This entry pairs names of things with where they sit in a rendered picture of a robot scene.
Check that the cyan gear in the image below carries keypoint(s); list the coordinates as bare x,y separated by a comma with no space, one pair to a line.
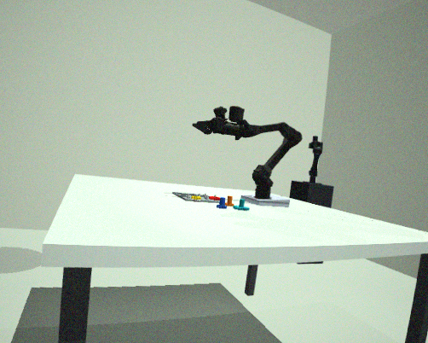
241,206

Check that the orange gear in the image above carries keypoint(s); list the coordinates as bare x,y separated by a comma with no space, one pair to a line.
229,201

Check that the blue gear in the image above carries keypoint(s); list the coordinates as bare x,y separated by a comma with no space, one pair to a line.
222,203

